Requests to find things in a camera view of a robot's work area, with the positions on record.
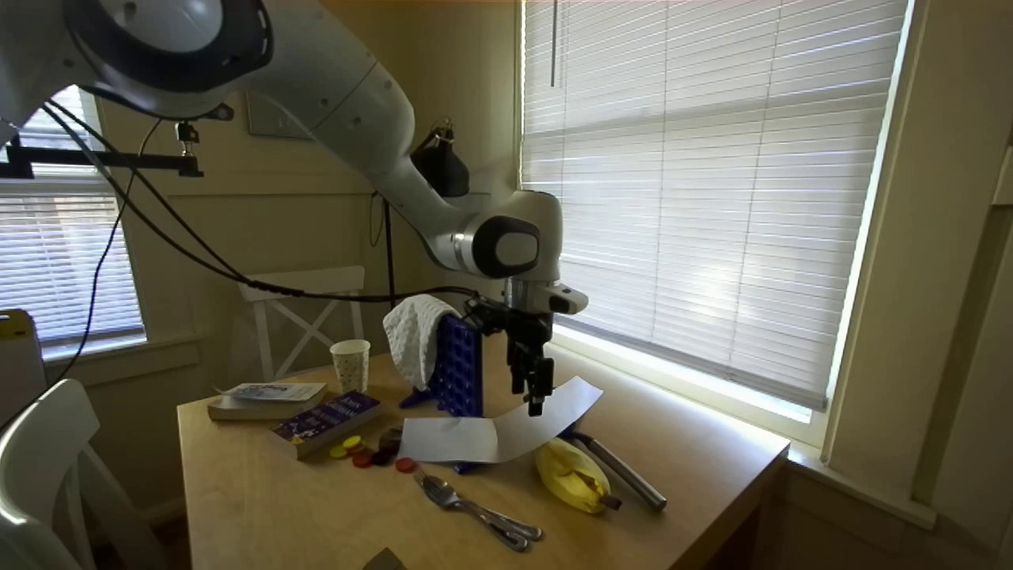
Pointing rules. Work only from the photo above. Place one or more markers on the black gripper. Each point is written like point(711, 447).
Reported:
point(529, 337)

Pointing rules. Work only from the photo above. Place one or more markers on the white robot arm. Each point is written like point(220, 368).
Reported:
point(335, 97)

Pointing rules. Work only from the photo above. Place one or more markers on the blue perforated plastic rack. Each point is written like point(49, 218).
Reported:
point(460, 368)

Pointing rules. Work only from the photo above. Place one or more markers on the white fluffy cloth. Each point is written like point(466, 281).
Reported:
point(412, 332)

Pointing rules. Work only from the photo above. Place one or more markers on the silver spoon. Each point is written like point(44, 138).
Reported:
point(475, 507)

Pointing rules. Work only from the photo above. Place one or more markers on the silver metal fork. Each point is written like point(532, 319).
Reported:
point(495, 526)

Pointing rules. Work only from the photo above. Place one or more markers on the red plastic disc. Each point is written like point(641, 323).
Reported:
point(406, 463)

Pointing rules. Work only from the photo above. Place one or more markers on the black plastic disc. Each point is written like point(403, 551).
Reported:
point(388, 447)

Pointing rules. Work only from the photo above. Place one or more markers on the white paper cup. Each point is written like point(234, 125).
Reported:
point(353, 364)

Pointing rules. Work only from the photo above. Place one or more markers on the orange-red plastic disc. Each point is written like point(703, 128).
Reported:
point(365, 458)

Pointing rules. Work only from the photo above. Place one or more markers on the yellow plastic disc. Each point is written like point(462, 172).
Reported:
point(345, 444)

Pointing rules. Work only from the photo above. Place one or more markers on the dark purple flat box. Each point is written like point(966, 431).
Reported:
point(329, 419)

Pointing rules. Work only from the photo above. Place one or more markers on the white cross-back chair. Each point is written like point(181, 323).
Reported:
point(306, 283)

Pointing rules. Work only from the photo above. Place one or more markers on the light grey book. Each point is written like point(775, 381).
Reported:
point(277, 393)

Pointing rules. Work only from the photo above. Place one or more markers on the large white window blinds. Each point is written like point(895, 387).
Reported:
point(717, 192)

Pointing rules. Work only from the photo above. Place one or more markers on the small white window blinds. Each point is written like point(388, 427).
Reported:
point(65, 255)

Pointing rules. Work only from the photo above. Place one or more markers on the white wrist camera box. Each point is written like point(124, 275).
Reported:
point(566, 302)

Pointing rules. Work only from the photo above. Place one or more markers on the black camera on stand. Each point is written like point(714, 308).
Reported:
point(441, 161)

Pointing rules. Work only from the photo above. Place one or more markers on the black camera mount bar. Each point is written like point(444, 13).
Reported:
point(97, 159)

